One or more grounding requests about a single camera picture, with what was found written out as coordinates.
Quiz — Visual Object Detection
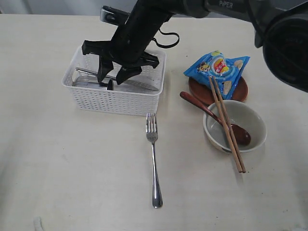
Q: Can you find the brown wooden chopstick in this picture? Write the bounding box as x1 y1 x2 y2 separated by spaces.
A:
208 77 244 173
211 77 246 173

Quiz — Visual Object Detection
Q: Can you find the silver metal cup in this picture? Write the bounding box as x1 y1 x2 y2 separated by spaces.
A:
72 76 114 90

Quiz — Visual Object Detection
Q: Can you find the white floral ceramic bowl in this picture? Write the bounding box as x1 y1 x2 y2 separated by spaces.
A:
203 100 267 153

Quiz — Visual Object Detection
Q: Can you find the blue chips bag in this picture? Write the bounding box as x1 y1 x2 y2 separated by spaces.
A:
184 51 250 100

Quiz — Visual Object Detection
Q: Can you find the silver metal fork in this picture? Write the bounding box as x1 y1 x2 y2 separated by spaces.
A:
145 113 163 208

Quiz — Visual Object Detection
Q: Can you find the red-brown wooden spoon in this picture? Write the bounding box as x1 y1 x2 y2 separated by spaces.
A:
180 91 251 146

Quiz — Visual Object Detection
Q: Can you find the brown round wooden plate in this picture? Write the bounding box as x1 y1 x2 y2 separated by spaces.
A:
188 77 248 106

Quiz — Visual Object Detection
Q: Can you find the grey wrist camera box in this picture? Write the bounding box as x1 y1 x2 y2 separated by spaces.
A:
100 5 129 26

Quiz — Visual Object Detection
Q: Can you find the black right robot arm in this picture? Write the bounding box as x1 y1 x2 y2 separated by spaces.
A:
82 0 308 91

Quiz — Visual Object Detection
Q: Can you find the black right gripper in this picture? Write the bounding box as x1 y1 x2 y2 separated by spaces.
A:
82 14 159 85

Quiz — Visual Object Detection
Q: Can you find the silver metal knife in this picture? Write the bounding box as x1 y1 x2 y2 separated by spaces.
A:
75 67 159 91

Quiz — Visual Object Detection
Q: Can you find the white perforated plastic basket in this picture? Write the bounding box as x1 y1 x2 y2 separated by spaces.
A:
62 46 167 116

